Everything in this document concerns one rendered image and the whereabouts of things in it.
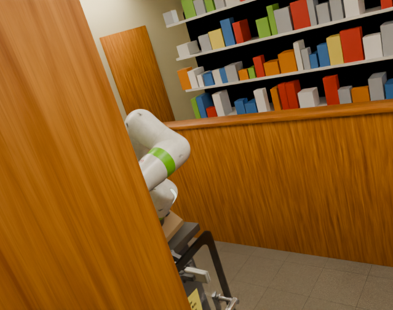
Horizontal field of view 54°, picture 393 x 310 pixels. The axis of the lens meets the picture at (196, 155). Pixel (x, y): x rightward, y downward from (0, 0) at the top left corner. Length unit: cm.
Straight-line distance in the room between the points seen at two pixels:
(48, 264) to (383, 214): 240
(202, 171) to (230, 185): 27
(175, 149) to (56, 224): 85
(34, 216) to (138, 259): 21
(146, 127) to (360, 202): 173
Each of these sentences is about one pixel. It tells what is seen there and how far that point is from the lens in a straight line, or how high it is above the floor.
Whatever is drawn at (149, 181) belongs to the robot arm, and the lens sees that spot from 129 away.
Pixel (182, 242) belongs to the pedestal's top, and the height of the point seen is 93.
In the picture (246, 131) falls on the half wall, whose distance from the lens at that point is 283.
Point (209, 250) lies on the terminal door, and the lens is 100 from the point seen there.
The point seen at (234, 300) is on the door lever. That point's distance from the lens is 104.
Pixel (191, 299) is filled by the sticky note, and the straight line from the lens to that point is 97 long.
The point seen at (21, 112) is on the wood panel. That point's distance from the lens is 55.
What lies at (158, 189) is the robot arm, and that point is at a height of 124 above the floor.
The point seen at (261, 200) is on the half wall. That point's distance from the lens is 306.
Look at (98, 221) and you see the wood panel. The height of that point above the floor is 164.
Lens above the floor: 188
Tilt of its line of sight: 18 degrees down
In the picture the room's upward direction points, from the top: 17 degrees counter-clockwise
